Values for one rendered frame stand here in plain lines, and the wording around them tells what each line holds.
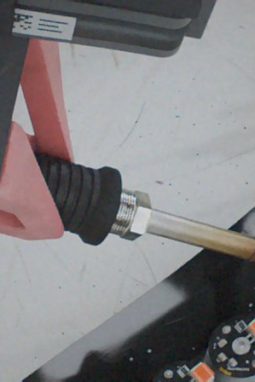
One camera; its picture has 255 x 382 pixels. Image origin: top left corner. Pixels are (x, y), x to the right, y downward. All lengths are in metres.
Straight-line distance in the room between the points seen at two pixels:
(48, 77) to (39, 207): 0.04
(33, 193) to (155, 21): 0.09
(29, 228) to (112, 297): 0.14
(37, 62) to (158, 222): 0.08
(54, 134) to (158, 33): 0.12
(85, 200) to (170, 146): 0.16
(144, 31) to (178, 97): 0.29
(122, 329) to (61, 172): 0.13
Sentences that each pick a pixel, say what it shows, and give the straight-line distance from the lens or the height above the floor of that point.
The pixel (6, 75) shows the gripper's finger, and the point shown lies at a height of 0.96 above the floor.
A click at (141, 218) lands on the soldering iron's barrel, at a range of 0.35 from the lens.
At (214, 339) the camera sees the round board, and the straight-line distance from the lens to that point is 0.40.
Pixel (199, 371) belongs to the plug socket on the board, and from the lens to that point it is 0.39.
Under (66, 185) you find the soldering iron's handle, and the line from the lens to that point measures 0.33.
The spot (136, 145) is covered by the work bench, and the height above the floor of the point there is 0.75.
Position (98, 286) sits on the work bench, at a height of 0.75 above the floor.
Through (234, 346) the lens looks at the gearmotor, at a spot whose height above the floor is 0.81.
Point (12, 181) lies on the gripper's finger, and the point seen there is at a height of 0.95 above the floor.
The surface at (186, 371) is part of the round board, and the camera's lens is 0.39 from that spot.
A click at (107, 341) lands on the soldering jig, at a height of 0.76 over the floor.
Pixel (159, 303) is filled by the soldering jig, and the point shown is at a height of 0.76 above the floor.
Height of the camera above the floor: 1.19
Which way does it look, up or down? 66 degrees down
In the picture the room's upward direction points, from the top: straight up
